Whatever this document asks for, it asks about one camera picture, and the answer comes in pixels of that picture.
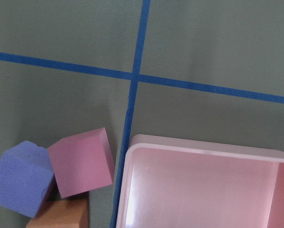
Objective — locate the magenta foam block near pink bin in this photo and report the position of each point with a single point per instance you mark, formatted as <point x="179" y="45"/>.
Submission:
<point x="82" y="162"/>

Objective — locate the orange foam block near pink bin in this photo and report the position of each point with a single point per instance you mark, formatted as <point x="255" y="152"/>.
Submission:
<point x="61" y="214"/>

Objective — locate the purple foam block near pink bin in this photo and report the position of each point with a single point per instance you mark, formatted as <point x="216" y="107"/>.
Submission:
<point x="26" y="178"/>

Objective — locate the pink plastic bin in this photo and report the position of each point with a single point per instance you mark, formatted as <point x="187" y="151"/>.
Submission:
<point x="178" y="183"/>

